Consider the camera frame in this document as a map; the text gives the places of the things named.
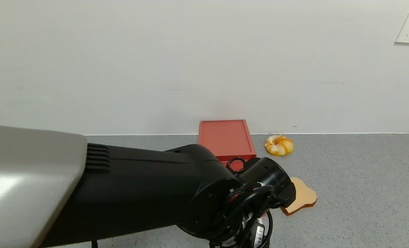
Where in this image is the red drawer cabinet case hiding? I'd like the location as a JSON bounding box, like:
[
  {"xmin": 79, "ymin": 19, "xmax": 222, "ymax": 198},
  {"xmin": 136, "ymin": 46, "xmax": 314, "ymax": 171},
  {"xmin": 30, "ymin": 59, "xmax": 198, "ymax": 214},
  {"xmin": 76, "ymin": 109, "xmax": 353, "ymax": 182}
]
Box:
[{"xmin": 198, "ymin": 120, "xmax": 257, "ymax": 162}]

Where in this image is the orange glazed bagel bread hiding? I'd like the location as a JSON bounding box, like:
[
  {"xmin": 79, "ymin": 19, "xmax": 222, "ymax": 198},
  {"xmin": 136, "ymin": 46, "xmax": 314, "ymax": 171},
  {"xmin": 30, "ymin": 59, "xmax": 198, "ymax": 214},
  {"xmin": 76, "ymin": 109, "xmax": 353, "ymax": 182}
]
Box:
[{"xmin": 264, "ymin": 135, "xmax": 294, "ymax": 157}]

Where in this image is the toast bread slice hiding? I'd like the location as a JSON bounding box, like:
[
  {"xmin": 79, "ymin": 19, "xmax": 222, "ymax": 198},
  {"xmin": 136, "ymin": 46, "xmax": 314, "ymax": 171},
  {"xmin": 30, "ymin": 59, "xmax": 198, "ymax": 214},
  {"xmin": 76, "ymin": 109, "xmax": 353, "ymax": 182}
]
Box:
[{"xmin": 280, "ymin": 177, "xmax": 318, "ymax": 216}]

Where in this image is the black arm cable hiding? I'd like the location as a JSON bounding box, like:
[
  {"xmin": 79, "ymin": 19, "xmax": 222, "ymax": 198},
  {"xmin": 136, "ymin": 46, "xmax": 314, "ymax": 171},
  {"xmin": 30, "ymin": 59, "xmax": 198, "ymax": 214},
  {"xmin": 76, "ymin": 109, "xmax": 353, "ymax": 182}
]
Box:
[{"xmin": 225, "ymin": 157, "xmax": 275, "ymax": 248}]

